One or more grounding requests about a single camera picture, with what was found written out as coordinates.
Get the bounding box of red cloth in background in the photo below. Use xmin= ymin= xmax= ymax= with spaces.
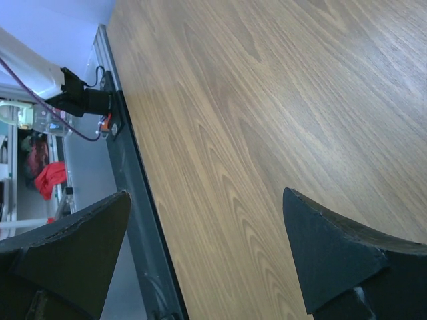
xmin=34 ymin=161 xmax=67 ymax=201

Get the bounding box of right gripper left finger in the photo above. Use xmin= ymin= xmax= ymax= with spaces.
xmin=1 ymin=191 xmax=131 ymax=319

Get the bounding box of aluminium frame rail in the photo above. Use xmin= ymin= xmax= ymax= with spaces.
xmin=85 ymin=24 xmax=122 ymax=93

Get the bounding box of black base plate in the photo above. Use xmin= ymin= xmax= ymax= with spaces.
xmin=101 ymin=71 xmax=189 ymax=319

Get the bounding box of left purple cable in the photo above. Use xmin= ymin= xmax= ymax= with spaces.
xmin=0 ymin=56 xmax=104 ymax=143

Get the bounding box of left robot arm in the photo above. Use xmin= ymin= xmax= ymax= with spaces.
xmin=1 ymin=29 xmax=112 ymax=117

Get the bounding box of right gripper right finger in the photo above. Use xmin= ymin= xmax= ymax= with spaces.
xmin=283 ymin=188 xmax=426 ymax=319

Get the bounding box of background shelf clutter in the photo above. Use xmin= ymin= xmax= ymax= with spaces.
xmin=1 ymin=90 xmax=75 ymax=239

